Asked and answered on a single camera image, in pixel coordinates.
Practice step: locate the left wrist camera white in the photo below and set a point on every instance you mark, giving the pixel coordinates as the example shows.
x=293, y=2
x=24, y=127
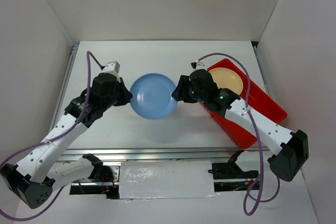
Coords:
x=112, y=67

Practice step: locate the yellow plastic plate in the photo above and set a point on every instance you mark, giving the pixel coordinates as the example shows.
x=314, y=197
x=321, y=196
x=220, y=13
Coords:
x=226, y=78

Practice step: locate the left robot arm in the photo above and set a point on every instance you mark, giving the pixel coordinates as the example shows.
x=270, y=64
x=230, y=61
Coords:
x=35, y=177

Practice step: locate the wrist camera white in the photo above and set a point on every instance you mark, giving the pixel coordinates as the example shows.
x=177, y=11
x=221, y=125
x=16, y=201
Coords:
x=197, y=65
x=112, y=67

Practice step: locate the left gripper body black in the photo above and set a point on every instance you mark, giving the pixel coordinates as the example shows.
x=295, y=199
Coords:
x=109, y=102

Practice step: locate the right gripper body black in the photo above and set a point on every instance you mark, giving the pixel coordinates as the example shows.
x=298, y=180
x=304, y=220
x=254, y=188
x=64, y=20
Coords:
x=196, y=95

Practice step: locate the blue plastic plate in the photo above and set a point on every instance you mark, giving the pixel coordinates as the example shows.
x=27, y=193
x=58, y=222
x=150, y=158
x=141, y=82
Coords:
x=152, y=96

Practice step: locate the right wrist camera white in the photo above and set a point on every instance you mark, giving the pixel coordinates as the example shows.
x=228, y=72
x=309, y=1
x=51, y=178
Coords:
x=197, y=65

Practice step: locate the aluminium table frame rail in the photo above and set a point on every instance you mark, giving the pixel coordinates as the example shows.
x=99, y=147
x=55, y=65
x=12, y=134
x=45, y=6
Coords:
x=150, y=154

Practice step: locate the white foam board cover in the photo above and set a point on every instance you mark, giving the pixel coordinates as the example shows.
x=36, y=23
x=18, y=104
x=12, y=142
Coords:
x=161, y=180

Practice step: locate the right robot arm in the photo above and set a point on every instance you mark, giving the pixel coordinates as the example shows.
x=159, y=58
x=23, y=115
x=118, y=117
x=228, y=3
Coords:
x=290, y=150

